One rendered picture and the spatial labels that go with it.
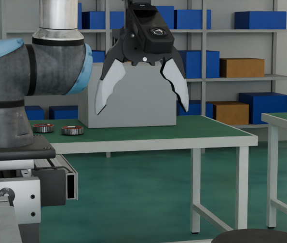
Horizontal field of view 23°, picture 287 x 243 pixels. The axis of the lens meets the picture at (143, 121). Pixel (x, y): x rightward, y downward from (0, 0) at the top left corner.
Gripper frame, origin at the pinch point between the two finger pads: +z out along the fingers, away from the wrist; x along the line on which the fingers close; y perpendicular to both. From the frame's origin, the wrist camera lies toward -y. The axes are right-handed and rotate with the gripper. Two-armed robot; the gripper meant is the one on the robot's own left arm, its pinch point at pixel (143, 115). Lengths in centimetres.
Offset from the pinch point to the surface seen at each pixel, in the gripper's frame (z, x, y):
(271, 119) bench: 42, -161, 290
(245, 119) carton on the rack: 82, -267, 575
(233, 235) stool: 59, -65, 118
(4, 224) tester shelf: 4, 25, -45
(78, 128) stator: 37, -31, 243
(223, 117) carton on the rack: 79, -242, 576
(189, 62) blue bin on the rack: 21, -204, 575
